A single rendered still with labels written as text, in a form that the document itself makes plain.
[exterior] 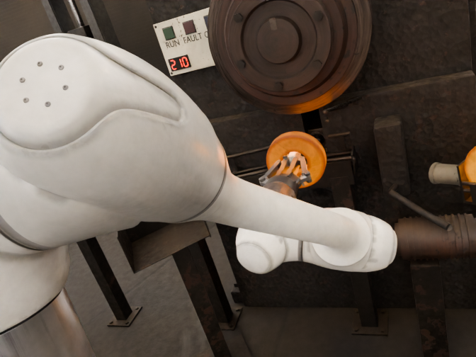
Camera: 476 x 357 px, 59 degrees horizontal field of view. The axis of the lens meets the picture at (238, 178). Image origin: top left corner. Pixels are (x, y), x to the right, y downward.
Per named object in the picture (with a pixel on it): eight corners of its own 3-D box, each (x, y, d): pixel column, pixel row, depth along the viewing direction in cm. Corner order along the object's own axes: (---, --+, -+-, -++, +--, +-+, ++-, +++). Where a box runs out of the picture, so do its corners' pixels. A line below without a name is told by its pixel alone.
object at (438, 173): (442, 178, 119) (438, 159, 117) (474, 180, 111) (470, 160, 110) (430, 187, 116) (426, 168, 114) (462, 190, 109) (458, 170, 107)
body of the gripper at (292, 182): (265, 212, 96) (273, 191, 104) (300, 209, 93) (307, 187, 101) (256, 185, 93) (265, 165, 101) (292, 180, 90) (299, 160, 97)
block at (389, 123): (384, 182, 141) (373, 115, 131) (409, 180, 138) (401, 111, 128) (384, 198, 132) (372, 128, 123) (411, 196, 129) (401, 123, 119)
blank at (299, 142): (260, 139, 112) (257, 144, 109) (316, 124, 105) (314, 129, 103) (280, 187, 118) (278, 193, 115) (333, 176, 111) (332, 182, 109)
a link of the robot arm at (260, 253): (249, 229, 93) (309, 237, 89) (228, 278, 80) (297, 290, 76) (247, 188, 87) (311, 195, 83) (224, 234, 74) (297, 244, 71)
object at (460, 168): (477, 190, 113) (471, 154, 110) (479, 190, 112) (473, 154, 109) (463, 203, 109) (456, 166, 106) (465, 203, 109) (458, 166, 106)
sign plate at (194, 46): (173, 74, 152) (155, 23, 145) (238, 58, 142) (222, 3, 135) (170, 76, 150) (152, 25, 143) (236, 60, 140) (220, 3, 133)
